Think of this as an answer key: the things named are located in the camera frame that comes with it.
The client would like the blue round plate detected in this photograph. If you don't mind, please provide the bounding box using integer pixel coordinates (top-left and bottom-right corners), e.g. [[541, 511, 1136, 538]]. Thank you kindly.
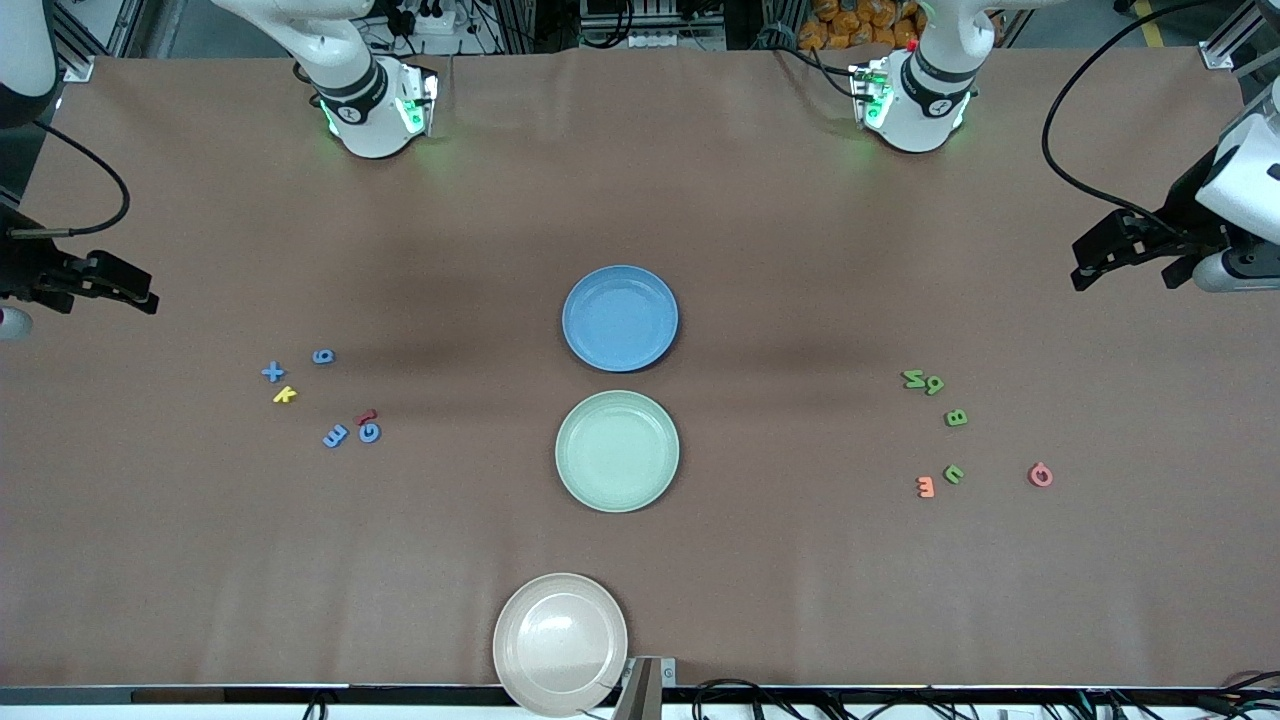
[[562, 264, 680, 374]]

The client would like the black cable loop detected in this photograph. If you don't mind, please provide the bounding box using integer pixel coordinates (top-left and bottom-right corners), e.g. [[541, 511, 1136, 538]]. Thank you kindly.
[[692, 678, 801, 720]]

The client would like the black base cable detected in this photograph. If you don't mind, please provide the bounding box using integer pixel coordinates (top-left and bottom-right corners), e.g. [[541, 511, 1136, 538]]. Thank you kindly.
[[770, 40, 861, 81]]

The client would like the brown table cover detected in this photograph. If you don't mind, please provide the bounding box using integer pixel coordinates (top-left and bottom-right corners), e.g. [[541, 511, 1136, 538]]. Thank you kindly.
[[0, 45, 1280, 691]]

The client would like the pile of orange objects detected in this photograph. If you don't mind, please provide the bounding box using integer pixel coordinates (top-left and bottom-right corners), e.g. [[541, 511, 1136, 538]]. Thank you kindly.
[[798, 0, 926, 51]]

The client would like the white power strip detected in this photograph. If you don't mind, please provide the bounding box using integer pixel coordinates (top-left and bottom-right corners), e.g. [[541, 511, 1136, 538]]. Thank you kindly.
[[395, 0, 463, 36]]

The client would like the pale green round plate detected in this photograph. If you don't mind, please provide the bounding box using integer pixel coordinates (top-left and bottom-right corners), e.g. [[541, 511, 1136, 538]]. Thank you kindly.
[[555, 389, 681, 514]]

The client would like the beige round plate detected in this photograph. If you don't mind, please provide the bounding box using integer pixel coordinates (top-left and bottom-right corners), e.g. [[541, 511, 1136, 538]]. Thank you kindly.
[[492, 572, 629, 719]]

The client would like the aluminium frame profile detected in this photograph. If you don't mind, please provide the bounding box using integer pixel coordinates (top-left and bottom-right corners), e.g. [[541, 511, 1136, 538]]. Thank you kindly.
[[1200, 0, 1280, 76], [45, 0, 121, 83]]

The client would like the grey metal mount bracket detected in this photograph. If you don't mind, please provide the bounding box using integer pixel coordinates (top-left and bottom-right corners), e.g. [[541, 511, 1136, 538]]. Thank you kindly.
[[612, 655, 678, 720]]

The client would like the black table edge rail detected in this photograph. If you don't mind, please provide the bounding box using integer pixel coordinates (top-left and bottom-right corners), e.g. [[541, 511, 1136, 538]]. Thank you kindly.
[[0, 684, 1280, 709]]

